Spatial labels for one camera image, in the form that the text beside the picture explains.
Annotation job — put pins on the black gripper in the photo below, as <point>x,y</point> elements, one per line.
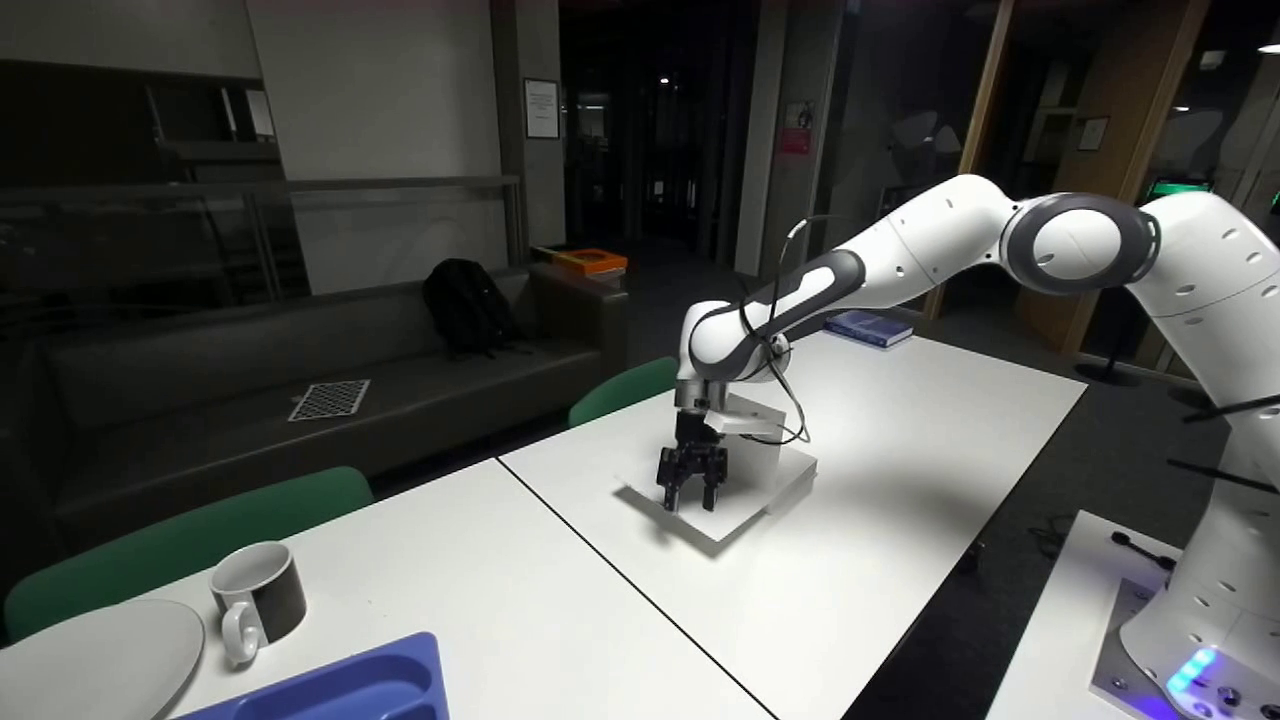
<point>697,438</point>

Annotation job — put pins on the white box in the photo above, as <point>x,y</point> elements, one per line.
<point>762,484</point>

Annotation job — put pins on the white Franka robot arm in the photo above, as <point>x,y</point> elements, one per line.
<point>934,232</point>

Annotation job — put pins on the blue hardcover book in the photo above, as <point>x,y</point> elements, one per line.
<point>874,329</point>

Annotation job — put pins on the green chair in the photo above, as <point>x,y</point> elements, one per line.
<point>621,385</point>
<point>184,541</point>

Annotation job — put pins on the bin with orange lid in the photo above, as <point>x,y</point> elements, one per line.
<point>585,272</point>

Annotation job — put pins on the white sheet on sofa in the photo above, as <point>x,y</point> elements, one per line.
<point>329,401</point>

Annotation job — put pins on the blue cutlery tray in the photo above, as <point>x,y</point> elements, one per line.
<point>346,687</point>

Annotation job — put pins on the white mug with black band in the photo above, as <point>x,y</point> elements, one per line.
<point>262,602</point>

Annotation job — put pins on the black dumbbell-shaped tool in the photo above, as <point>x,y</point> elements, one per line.
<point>1145,549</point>

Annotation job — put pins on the dark grey sofa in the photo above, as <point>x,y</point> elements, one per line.
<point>201,401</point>

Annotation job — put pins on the green lit sign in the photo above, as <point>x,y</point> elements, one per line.
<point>1165,188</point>

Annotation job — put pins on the grey plate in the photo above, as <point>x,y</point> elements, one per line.
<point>94,665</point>

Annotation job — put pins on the red wall sign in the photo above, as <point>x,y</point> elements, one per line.
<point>799,133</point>

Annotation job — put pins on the framed wall notice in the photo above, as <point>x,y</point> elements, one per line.
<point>543,111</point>

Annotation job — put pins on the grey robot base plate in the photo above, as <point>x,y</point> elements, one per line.
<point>1133,665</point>

